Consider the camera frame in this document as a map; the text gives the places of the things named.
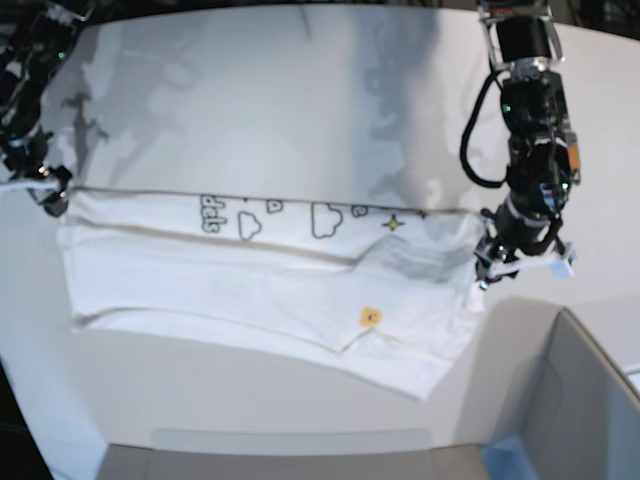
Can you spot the grey cardboard box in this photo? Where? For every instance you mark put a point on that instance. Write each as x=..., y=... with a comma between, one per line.
x=569, y=413

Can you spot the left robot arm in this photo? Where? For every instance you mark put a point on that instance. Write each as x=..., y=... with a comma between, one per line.
x=523, y=49

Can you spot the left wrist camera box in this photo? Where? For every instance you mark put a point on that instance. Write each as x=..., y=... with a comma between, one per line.
x=561, y=266

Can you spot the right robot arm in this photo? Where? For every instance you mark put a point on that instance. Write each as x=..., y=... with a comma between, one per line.
x=45, y=36

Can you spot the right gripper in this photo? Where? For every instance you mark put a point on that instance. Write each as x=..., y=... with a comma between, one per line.
x=26, y=160

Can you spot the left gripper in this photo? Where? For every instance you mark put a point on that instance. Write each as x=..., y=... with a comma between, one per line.
x=514, y=240

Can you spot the white printed t-shirt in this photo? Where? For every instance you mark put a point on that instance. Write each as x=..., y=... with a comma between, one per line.
x=384, y=295

